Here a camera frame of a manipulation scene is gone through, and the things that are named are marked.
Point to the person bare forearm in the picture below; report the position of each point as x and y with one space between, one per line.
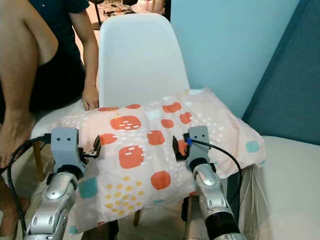
89 50

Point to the pink white toy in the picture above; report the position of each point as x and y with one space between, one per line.
147 5

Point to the clear plastic bag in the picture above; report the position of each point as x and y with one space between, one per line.
255 205

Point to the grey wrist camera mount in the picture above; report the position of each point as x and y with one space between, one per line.
199 135
65 147

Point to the pink patterned pillow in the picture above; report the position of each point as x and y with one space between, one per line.
130 160

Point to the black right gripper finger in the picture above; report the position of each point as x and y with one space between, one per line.
176 148

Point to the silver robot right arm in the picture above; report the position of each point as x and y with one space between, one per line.
210 192

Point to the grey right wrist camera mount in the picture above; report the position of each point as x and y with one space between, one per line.
199 135

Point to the dark robot right leg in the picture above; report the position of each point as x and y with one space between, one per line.
191 220

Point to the person bare leg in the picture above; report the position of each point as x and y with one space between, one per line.
7 210
25 55

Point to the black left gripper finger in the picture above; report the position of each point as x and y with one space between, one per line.
96 145

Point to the black stand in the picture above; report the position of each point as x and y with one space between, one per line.
99 22

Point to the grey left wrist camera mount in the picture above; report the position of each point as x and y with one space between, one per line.
65 147

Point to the person bare hand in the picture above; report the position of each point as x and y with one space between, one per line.
91 99

